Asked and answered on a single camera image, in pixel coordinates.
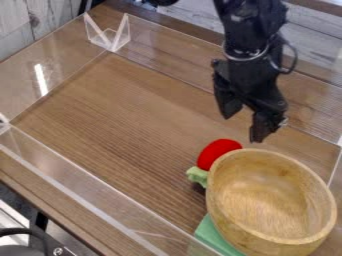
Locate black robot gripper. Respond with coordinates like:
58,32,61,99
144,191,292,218
211,50,288,143

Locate red plush strawberry toy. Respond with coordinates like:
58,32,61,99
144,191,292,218
185,138,243,188

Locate wooden bowl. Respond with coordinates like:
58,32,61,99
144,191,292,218
205,149,337,256

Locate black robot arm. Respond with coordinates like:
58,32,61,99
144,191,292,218
211,0,287,143

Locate green foam block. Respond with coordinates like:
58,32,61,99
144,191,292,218
193,214,244,256

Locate black cable loop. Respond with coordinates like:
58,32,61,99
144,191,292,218
265,34,299,75

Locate clear acrylic corner bracket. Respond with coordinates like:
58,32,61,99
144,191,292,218
82,14,130,53

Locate black thick cable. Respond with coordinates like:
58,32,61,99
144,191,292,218
141,0,181,7

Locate clear acrylic front wall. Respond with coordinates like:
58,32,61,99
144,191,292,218
0,125,220,256

